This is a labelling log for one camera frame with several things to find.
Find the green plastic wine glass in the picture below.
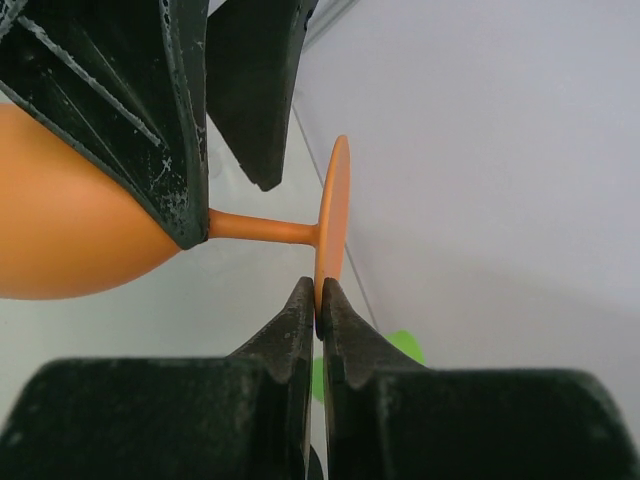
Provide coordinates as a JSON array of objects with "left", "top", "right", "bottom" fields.
[{"left": 311, "top": 330, "right": 425, "bottom": 404}]

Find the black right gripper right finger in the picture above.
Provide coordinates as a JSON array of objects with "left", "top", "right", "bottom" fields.
[{"left": 321, "top": 279, "right": 639, "bottom": 479}]

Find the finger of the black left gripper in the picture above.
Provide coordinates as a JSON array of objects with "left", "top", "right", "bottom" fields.
[
  {"left": 1, "top": 0, "right": 208, "bottom": 249},
  {"left": 205, "top": 0, "right": 317, "bottom": 191}
]

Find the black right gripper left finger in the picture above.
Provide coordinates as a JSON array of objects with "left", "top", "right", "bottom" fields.
[{"left": 1, "top": 277, "right": 314, "bottom": 479}]

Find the orange plastic wine glass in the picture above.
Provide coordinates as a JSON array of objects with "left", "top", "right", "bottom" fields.
[{"left": 1, "top": 103, "right": 351, "bottom": 306}]

